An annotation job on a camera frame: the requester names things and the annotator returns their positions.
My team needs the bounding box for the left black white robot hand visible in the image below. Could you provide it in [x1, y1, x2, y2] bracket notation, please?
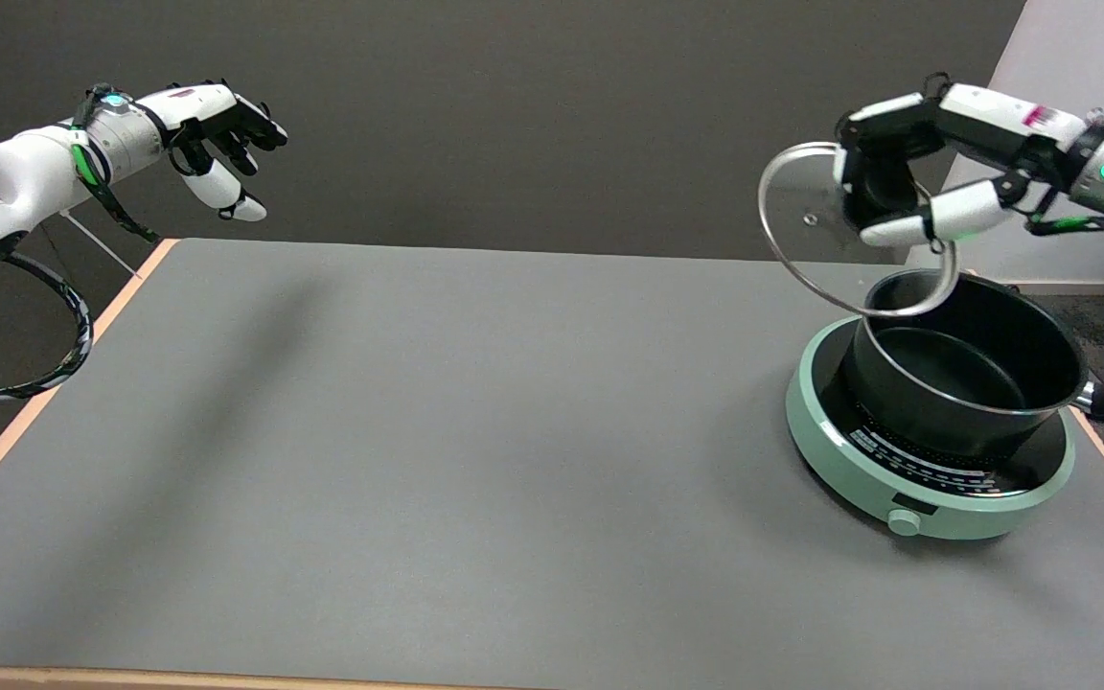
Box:
[143, 80, 289, 223]

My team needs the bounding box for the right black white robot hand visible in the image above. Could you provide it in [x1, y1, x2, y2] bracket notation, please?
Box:
[832, 75, 1094, 249]

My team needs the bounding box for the glass pot lid black knob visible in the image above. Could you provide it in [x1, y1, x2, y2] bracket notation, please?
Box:
[757, 141, 961, 318]

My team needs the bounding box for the thin white rod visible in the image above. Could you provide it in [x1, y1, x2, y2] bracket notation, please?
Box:
[60, 211, 143, 281]

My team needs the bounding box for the mint green induction cooker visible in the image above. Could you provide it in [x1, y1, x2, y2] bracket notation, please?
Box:
[785, 316, 1077, 541]

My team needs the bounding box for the black green wrist cable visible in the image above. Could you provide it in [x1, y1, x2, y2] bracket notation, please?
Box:
[71, 83, 162, 243]
[1025, 213, 1104, 244]

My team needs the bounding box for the thick black looped cable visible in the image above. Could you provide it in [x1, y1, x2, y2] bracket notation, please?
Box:
[0, 251, 95, 403]

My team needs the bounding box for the black saucepan with handle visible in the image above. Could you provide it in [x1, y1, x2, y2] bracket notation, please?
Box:
[843, 268, 1104, 459]

